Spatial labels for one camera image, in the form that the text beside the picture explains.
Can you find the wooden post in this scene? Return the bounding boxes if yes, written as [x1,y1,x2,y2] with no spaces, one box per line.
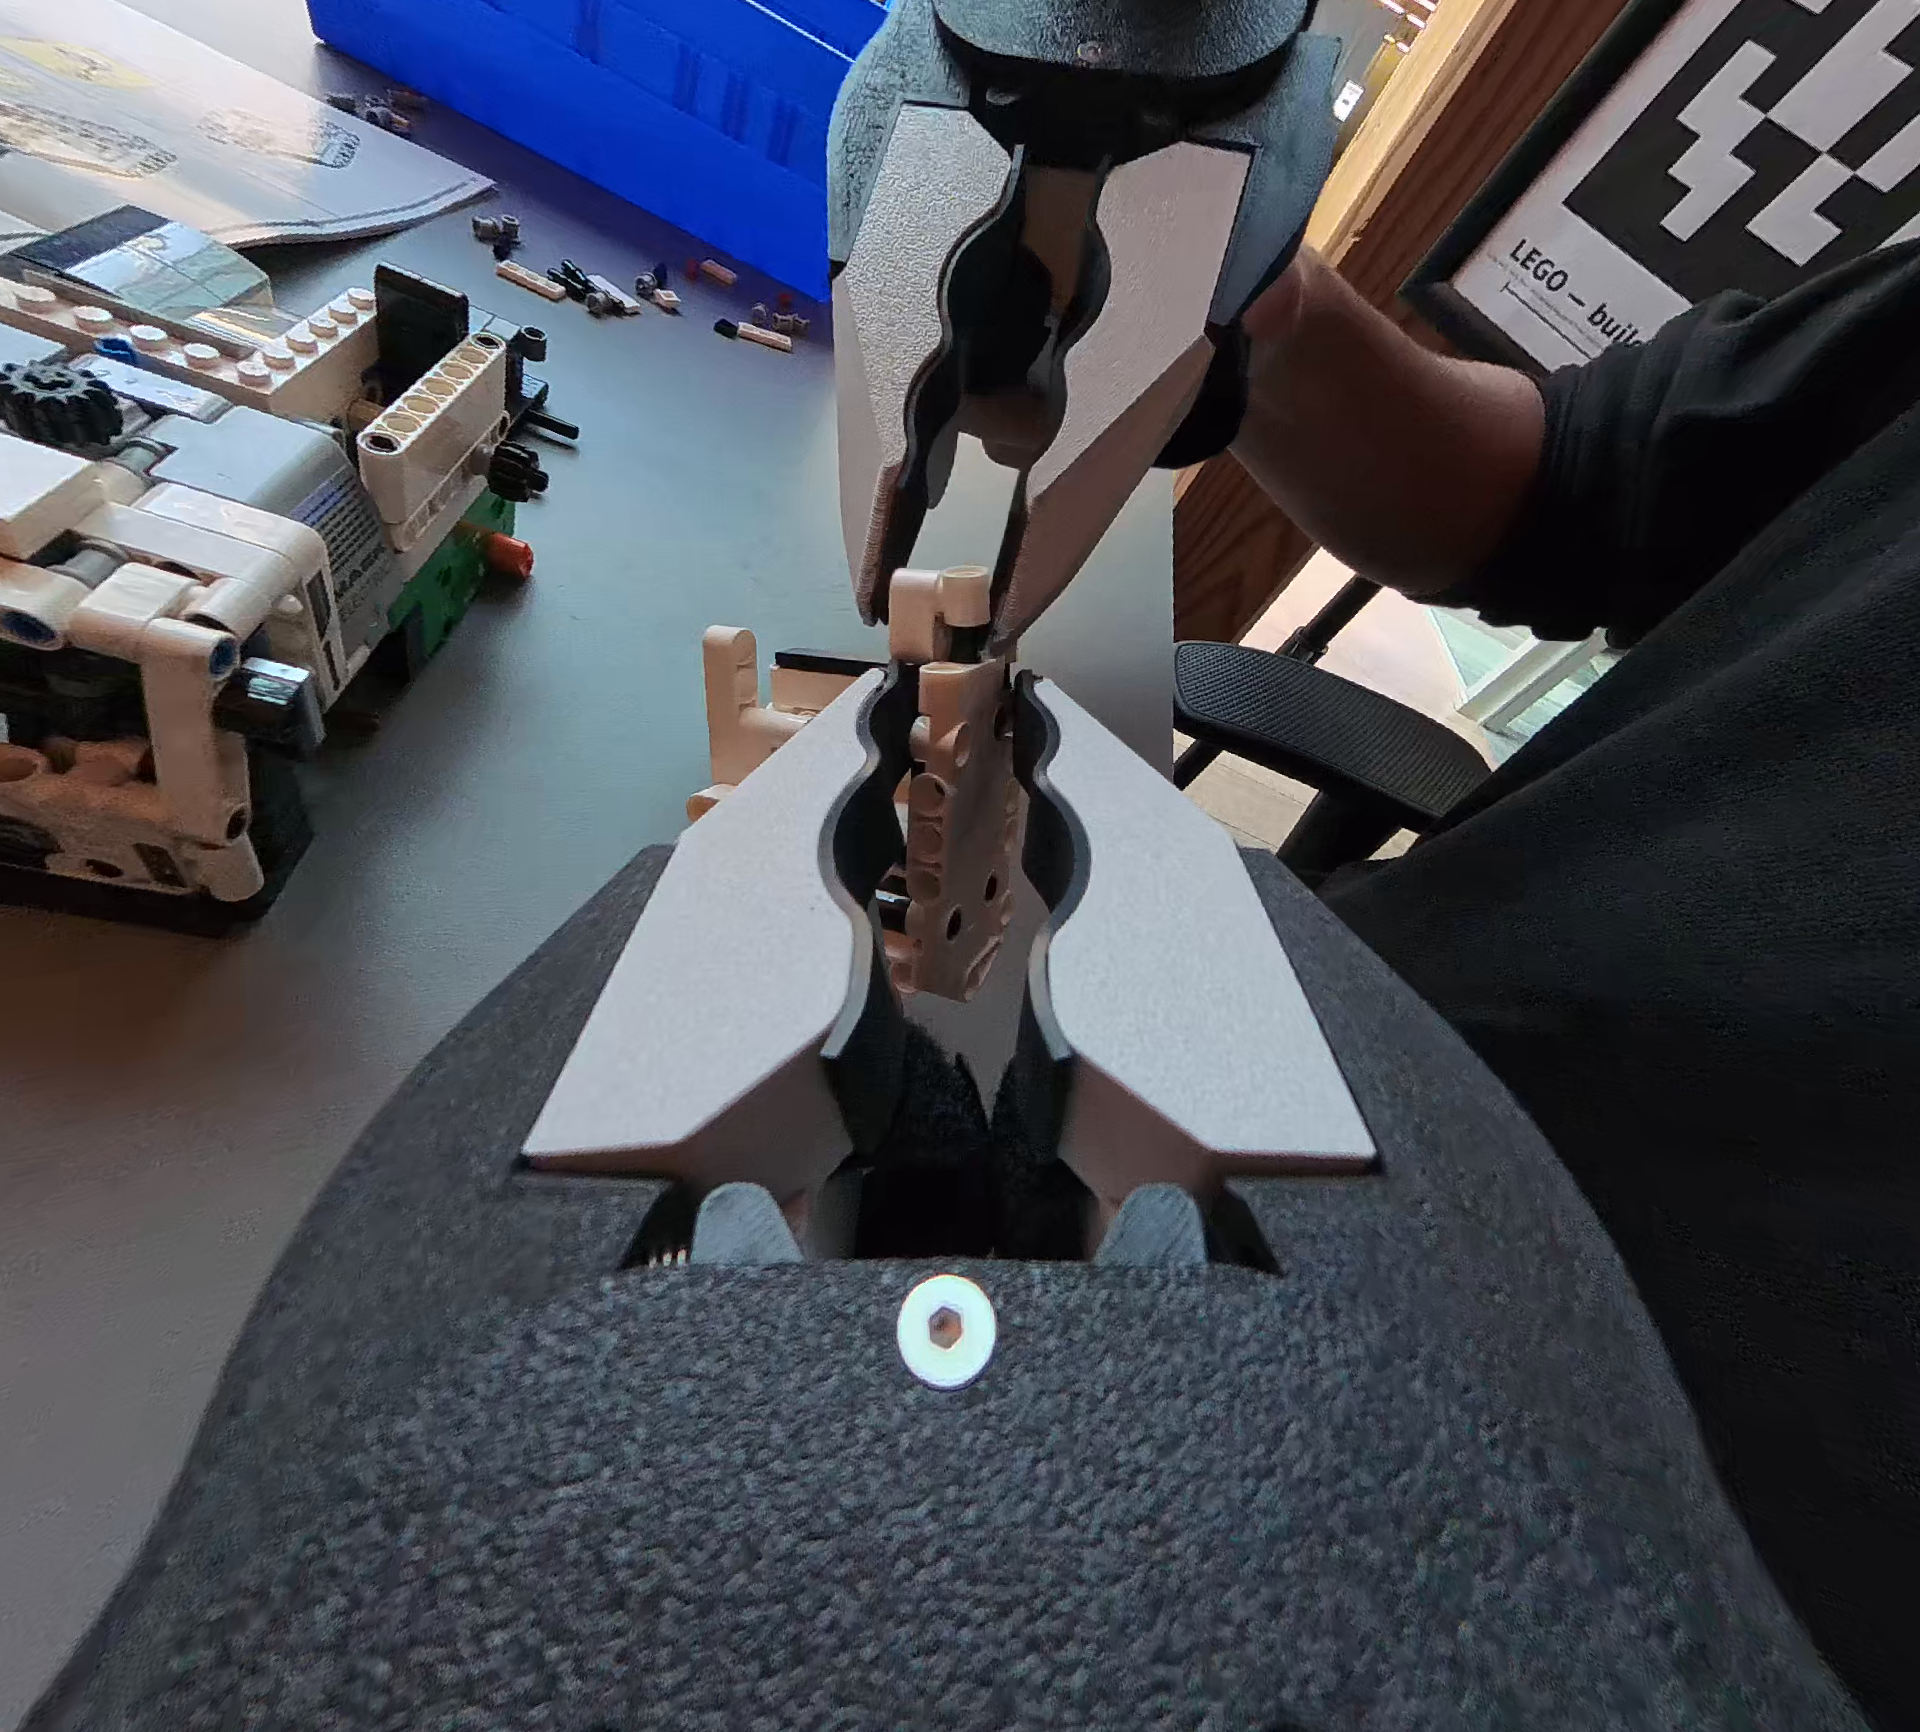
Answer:
[1168,0,1778,641]

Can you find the scattered small lego pieces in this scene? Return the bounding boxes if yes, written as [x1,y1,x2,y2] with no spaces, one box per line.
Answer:
[324,82,820,355]

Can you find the open lego instruction booklet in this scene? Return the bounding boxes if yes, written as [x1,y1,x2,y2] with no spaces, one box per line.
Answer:
[0,0,499,253]

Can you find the framed black white poster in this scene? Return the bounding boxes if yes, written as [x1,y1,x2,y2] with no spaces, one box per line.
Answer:
[1403,0,1920,370]

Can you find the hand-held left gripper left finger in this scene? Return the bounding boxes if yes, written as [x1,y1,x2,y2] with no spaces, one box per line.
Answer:
[519,658,917,1260]

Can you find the small white lego subassembly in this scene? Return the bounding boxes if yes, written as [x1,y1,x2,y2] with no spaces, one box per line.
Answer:
[685,563,1039,1010]

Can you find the blue plastic bin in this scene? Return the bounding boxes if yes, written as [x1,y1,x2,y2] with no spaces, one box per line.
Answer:
[260,0,891,298]

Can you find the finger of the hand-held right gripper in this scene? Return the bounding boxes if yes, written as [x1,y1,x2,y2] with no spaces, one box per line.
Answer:
[834,100,1038,627]
[981,144,1265,654]

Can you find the partly built lego truck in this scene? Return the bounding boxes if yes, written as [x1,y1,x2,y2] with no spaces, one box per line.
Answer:
[0,204,578,938]

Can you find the person's black shirt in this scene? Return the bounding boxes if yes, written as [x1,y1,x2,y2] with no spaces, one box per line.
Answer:
[1322,414,1920,1732]

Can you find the black office chair armrest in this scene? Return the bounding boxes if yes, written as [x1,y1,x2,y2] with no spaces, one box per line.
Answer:
[1168,575,1492,880]

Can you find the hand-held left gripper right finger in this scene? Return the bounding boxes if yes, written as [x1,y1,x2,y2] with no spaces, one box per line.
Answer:
[1000,670,1382,1260]

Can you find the person's right forearm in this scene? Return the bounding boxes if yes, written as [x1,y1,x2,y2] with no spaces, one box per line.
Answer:
[1237,238,1920,654]

